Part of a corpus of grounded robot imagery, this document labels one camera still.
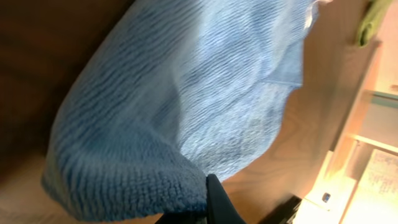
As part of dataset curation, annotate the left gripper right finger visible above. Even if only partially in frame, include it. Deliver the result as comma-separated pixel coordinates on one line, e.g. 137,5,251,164
206,174,246,224

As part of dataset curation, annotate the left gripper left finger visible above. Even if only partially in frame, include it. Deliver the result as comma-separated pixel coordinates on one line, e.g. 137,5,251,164
155,212,207,224

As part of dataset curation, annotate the blue microfiber cloth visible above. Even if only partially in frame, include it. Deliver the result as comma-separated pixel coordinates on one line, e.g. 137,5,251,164
42,0,317,222

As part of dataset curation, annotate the olive green crumpled cloth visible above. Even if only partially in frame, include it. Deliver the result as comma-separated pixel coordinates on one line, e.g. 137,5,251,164
356,0,393,47

